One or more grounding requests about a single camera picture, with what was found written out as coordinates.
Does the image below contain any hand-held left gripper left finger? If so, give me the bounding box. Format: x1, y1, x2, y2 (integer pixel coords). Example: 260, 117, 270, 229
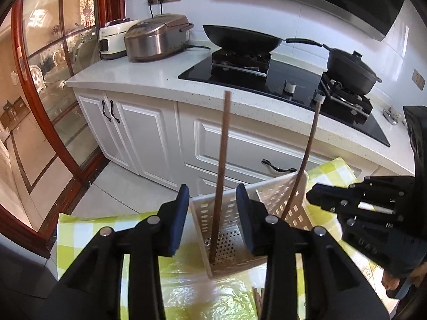
57, 184, 191, 320

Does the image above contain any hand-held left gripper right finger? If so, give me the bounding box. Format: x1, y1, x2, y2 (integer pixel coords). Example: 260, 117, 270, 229
235, 183, 391, 320

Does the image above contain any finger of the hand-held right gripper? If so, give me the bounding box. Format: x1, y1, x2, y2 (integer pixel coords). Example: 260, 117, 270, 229
347, 175, 416, 205
306, 183, 364, 215

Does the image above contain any white perforated utensil basket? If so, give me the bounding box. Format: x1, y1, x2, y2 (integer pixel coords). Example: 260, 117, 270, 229
189, 171, 314, 279

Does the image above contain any person's right hand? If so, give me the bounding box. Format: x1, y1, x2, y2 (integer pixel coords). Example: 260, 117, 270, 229
382, 267, 402, 291

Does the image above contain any small metal object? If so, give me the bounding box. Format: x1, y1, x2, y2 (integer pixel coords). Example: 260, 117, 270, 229
383, 107, 400, 125

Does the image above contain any white cabinet drawer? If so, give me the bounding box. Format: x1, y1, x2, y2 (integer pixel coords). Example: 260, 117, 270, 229
193, 118, 362, 182

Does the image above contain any white cabinet door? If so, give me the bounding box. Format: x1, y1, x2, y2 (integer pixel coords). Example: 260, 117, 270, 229
113, 102, 179, 189
76, 93, 116, 166

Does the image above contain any metal burner grate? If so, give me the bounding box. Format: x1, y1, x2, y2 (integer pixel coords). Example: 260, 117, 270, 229
320, 73, 373, 118
211, 49, 270, 77

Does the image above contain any yellow checkered tablecloth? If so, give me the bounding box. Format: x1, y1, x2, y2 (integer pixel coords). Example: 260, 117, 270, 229
57, 157, 394, 320

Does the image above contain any black glass gas cooktop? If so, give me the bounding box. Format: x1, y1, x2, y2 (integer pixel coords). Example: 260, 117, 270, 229
178, 48, 391, 147

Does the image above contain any black cooking pot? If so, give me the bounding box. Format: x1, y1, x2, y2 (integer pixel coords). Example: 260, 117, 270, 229
322, 43, 383, 95

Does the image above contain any black pot lid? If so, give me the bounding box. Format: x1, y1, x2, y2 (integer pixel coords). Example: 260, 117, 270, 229
329, 49, 377, 74

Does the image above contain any black wok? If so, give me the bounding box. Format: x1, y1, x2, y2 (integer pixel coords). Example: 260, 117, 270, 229
202, 24, 324, 55

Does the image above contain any silver rice cooker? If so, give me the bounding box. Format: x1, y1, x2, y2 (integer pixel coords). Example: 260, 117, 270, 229
124, 14, 195, 63

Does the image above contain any white rice cooker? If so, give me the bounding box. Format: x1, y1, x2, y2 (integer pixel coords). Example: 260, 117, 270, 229
98, 18, 139, 61

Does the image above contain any red wooden glass door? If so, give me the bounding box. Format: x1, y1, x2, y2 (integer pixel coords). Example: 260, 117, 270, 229
0, 0, 126, 241

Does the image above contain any black drawer handle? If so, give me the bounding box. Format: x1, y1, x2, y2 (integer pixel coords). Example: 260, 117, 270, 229
261, 159, 297, 173

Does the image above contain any gold wall switch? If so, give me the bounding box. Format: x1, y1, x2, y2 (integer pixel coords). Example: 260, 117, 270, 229
413, 68, 426, 91

